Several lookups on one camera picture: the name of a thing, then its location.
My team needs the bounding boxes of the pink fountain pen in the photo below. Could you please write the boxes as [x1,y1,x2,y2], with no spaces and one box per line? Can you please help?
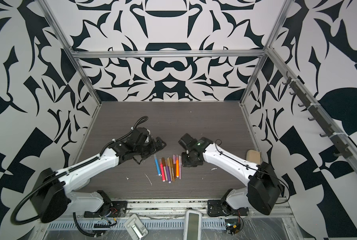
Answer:
[178,155,182,180]

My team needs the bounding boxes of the brown pen with pink cap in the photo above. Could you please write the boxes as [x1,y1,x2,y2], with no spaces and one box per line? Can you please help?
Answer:
[172,155,177,179]

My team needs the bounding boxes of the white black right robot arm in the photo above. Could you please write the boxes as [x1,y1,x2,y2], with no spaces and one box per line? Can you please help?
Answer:
[178,134,283,217]

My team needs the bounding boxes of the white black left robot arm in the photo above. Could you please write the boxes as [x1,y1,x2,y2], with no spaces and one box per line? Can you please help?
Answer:
[30,128,166,223]

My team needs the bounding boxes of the orange highlighter pen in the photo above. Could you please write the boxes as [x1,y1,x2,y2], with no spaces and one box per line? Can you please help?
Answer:
[175,155,180,178]

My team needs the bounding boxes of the gold tan capped pen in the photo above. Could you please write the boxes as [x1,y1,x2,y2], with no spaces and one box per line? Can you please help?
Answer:
[167,157,175,182]

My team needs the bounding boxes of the blue highlighter pen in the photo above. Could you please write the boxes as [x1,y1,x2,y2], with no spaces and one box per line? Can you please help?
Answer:
[153,154,162,177]

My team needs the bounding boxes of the brown capped cream pen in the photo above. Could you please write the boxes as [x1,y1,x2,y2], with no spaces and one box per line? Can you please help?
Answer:
[161,158,168,182]

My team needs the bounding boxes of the purple highlighter pen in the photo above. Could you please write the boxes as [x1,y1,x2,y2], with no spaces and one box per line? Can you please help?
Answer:
[165,159,171,184]

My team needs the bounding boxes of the pink red highlighter pen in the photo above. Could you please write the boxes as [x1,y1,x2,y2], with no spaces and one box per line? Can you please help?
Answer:
[158,159,166,182]

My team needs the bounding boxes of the beige foam block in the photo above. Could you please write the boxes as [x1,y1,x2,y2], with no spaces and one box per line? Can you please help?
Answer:
[246,150,261,165]

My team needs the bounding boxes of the white rectangular tablet device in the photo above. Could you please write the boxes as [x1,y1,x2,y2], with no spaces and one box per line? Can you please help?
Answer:
[183,210,202,240]

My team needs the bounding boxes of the small circuit board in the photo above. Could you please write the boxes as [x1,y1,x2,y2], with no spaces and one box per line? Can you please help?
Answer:
[225,217,243,235]

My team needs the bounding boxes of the white clamp bracket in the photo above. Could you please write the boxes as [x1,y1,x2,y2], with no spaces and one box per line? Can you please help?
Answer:
[124,214,148,240]

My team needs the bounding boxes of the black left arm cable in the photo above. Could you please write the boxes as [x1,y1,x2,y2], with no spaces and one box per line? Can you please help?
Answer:
[10,175,59,226]

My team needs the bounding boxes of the black wall hook rail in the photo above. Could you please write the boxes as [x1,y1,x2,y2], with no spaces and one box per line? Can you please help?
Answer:
[284,72,353,159]

